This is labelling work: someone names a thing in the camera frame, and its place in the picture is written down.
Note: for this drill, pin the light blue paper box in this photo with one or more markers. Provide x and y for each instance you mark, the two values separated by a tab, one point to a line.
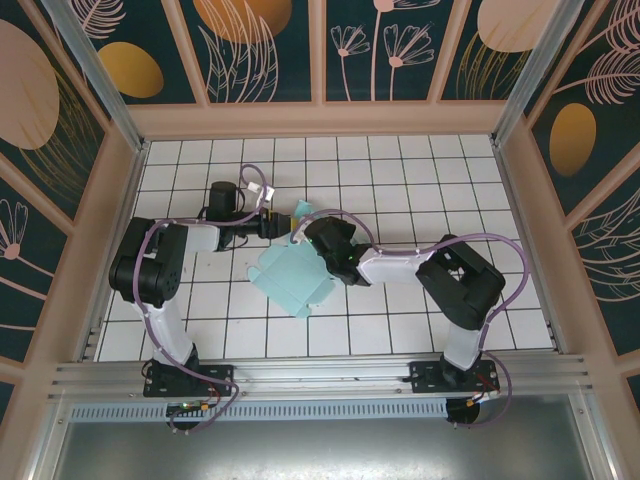
290	270

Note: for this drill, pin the small green circuit board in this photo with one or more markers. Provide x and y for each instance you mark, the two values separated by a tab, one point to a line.
192	406

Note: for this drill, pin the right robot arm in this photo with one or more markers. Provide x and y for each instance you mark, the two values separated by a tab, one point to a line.
465	285

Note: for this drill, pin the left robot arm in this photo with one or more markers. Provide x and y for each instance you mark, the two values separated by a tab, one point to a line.
145	280

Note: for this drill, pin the aluminium mounting rail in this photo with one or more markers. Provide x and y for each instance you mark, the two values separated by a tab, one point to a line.
325	372

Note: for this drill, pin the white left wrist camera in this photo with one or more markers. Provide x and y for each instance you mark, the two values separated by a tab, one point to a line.
260	190

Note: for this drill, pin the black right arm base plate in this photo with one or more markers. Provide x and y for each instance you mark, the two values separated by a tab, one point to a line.
425	375

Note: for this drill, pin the grey metal sheet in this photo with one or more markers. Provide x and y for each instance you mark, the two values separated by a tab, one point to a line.
320	450

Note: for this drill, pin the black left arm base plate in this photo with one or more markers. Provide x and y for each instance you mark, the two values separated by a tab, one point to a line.
220	376

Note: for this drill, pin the aluminium corner post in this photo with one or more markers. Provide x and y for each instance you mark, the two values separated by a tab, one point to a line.
531	75
102	85

